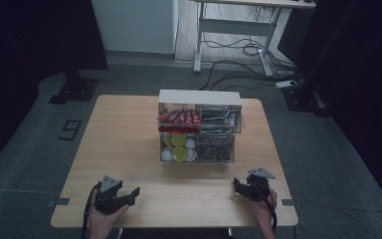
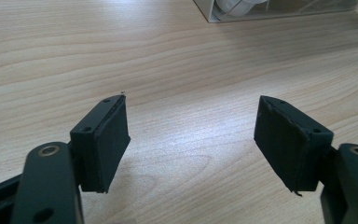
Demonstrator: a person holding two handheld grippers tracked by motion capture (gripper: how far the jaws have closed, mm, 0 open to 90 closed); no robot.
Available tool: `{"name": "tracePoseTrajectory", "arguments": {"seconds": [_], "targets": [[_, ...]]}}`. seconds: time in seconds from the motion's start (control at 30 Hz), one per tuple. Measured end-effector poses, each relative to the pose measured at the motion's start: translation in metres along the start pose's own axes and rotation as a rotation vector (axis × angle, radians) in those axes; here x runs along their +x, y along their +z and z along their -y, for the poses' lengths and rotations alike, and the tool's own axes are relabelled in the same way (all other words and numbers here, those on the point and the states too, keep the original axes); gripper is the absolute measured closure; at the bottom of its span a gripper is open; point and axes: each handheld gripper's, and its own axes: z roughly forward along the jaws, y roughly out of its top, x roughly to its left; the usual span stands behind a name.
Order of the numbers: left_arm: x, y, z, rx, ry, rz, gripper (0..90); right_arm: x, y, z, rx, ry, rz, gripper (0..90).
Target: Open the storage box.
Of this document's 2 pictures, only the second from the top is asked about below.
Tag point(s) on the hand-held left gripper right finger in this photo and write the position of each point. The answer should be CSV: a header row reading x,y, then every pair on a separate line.
x,y
289,146

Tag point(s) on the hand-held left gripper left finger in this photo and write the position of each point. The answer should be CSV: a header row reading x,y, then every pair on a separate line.
x,y
101,146

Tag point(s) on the clear plastic box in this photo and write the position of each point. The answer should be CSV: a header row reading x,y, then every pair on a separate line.
x,y
279,12

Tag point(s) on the white round object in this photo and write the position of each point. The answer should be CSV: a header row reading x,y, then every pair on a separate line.
x,y
236,6

